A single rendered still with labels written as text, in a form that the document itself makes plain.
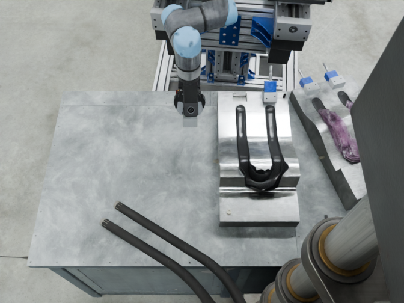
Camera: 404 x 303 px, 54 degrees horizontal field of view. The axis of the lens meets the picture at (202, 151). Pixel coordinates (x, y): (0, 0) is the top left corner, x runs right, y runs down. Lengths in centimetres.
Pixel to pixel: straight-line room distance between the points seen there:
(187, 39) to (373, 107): 83
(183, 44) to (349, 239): 75
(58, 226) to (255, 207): 67
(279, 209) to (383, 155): 105
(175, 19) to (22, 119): 173
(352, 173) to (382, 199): 109
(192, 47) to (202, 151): 50
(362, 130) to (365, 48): 275
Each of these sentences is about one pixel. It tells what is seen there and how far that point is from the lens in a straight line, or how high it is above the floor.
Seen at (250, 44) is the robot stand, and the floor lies 73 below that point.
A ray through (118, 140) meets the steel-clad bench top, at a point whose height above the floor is 80.
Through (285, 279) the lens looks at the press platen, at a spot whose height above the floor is 129.
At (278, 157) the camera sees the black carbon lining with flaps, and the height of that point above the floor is 92.
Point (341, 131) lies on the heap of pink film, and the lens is 148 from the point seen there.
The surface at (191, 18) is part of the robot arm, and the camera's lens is 121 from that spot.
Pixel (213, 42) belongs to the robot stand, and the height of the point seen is 73.
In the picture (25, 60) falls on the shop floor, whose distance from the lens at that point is 306.
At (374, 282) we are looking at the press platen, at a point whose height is 154.
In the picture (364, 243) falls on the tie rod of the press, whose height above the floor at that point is 166.
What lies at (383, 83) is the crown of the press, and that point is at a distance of 33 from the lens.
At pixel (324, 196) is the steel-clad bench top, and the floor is 80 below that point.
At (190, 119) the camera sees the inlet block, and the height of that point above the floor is 95.
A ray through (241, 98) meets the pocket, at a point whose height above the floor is 86.
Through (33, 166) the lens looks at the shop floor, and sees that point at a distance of 255.
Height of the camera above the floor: 211
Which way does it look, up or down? 62 degrees down
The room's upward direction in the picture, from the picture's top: straight up
